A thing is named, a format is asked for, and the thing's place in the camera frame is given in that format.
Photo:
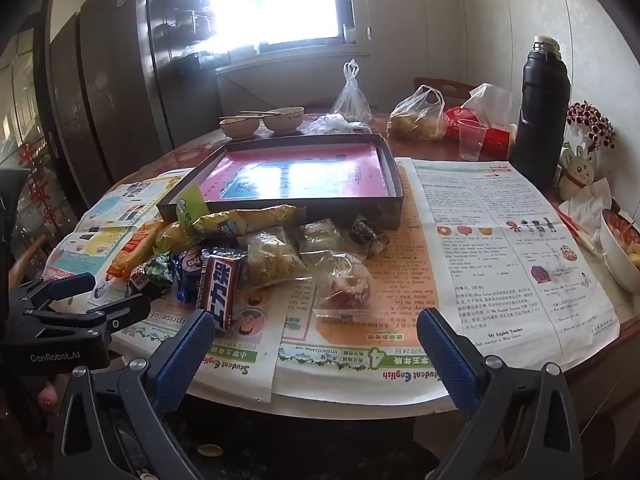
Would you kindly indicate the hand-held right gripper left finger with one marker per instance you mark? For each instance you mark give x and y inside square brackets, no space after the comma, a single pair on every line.
[185,355]

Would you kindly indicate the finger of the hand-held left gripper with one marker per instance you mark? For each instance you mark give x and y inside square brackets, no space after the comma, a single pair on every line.
[70,284]
[100,322]

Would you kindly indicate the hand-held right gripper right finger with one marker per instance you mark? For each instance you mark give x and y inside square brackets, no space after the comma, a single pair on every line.
[445,360]

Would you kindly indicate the orange rice cracker packet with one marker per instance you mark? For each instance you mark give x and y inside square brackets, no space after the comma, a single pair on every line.
[131,252]

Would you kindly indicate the dark chocolate bar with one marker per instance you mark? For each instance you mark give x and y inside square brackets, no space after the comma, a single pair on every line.
[220,290]

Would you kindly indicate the black green candy packet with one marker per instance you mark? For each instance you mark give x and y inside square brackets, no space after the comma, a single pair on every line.
[155,272]

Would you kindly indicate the blue cookie packet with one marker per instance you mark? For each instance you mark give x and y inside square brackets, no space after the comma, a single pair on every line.
[186,272]

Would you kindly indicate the clear packet with red treat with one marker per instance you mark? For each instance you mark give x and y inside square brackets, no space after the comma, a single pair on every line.
[345,287]

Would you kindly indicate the clear granola cake packet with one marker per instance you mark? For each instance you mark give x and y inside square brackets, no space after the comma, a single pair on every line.
[272,260]

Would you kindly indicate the green milk snack packet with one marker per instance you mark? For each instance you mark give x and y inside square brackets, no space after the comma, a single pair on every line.
[192,207]

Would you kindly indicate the small brown candy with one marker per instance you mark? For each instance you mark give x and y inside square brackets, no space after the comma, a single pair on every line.
[366,236]

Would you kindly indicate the yellow cow print snack packet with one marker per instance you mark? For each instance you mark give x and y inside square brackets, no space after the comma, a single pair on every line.
[250,220]

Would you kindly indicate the clear packet with yellow cake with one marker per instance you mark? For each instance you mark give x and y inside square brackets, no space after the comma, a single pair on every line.
[322,235]

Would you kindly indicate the dark shallow box tray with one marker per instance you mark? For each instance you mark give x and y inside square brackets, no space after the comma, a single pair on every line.
[350,212]

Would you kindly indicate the curved back wooden chair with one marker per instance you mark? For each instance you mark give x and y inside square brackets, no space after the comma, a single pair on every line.
[22,260]

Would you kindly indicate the colourful yellow blue newspaper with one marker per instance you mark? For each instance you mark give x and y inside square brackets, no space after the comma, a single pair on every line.
[115,205]

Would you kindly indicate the round tan cap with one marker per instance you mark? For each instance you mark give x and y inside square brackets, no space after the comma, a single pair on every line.
[210,451]

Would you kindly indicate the newspaper with peach page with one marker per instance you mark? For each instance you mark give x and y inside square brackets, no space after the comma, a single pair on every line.
[500,270]

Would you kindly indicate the glass door with red stickers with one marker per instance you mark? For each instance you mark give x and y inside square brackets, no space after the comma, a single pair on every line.
[30,110]

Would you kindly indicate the red wooden chopsticks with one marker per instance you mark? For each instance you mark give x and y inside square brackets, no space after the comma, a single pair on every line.
[575,230]

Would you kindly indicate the white bowl of food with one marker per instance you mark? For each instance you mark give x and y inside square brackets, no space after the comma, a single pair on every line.
[617,260]

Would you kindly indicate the tall refrigerator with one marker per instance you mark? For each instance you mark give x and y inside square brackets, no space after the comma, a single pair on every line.
[115,85]

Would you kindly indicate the crumpled white paper napkin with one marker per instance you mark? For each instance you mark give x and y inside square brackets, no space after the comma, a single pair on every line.
[585,205]

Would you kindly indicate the clear plastic cup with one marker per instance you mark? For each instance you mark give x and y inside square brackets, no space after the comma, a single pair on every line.
[472,142]

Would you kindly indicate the beige rabbit figurine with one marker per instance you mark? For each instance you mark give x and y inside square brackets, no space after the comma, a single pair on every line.
[575,175]

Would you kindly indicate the red tissue pack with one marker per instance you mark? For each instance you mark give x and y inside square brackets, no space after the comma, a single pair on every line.
[500,137]

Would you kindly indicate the plain beige ceramic bowl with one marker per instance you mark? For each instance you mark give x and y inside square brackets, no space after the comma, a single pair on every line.
[239,129]

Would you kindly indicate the plastic bag of pastries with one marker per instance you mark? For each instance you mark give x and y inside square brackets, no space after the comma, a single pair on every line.
[415,122]

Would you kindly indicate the beige ceramic bowl with print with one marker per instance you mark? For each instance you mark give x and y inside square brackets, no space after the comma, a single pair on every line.
[284,121]

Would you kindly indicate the crumpled white plastic bag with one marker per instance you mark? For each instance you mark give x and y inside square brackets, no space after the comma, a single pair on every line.
[325,124]

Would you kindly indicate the black thermos flask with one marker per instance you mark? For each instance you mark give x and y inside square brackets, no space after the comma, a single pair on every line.
[540,110]

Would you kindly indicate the tall clear plastic bag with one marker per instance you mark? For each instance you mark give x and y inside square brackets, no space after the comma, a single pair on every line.
[350,102]

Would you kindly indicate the hanging storage rack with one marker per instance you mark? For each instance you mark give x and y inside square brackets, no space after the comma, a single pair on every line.
[187,25]

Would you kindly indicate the bright window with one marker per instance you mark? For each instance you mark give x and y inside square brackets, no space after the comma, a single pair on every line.
[290,0]

